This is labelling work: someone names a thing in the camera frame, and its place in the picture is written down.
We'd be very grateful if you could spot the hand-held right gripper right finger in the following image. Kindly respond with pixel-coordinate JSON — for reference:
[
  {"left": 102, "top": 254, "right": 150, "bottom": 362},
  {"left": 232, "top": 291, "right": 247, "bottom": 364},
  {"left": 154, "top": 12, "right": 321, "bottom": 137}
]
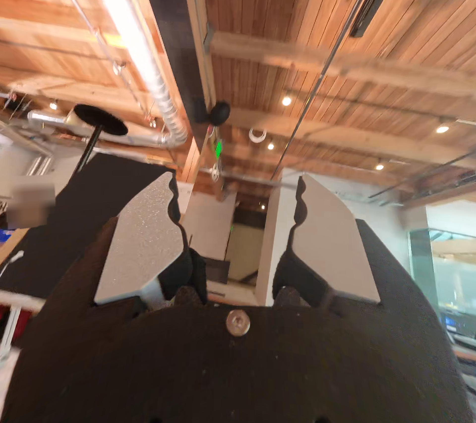
[{"left": 273, "top": 175, "right": 381, "bottom": 306}]

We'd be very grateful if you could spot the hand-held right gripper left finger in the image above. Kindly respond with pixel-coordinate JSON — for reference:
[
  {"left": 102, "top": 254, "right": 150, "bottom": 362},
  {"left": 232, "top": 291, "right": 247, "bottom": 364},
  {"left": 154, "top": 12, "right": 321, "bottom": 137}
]
[{"left": 94, "top": 171, "right": 194, "bottom": 306}]

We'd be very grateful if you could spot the white column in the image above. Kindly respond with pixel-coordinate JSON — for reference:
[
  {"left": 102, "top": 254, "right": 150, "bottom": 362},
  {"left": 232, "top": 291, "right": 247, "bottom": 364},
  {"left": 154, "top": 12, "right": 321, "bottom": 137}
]
[{"left": 255, "top": 169, "right": 302, "bottom": 308}]

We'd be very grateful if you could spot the black panel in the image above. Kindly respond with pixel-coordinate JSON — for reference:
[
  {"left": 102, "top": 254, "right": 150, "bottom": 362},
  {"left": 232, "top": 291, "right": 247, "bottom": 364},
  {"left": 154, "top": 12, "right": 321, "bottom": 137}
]
[{"left": 0, "top": 153, "right": 176, "bottom": 299}]

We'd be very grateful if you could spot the glass partition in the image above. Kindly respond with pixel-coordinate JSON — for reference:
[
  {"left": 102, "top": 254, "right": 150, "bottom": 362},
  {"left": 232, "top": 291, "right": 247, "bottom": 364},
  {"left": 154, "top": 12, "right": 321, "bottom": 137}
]
[{"left": 407, "top": 228, "right": 476, "bottom": 321}]

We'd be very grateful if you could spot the black round disc on pole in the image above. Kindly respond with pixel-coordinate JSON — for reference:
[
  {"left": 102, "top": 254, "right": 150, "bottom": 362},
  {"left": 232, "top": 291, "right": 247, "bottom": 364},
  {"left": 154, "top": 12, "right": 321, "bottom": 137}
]
[{"left": 72, "top": 104, "right": 129, "bottom": 174}]

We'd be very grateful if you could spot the metal ceiling pipe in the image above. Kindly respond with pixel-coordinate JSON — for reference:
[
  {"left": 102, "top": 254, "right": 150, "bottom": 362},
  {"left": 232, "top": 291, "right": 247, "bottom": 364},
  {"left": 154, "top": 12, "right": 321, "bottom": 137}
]
[{"left": 271, "top": 0, "right": 393, "bottom": 180}]

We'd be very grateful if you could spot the long ceiling light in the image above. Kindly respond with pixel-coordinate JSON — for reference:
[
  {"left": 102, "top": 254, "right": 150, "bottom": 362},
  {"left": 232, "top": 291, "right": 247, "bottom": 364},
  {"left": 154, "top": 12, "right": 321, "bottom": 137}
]
[{"left": 78, "top": 0, "right": 170, "bottom": 100}]

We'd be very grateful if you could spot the silver air duct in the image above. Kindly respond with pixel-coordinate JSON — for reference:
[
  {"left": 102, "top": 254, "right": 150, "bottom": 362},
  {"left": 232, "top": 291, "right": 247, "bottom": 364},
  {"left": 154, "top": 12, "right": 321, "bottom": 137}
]
[{"left": 27, "top": 70, "right": 189, "bottom": 149}]

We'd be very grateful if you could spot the white cable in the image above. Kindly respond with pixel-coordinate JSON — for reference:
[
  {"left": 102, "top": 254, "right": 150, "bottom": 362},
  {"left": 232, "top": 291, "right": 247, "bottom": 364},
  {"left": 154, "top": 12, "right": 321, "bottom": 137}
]
[{"left": 0, "top": 250, "right": 25, "bottom": 277}]

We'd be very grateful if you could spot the black dome camera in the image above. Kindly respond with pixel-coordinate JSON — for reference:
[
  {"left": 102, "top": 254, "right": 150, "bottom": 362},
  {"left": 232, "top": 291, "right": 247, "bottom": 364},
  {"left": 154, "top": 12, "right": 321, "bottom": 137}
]
[{"left": 194, "top": 101, "right": 231, "bottom": 125}]

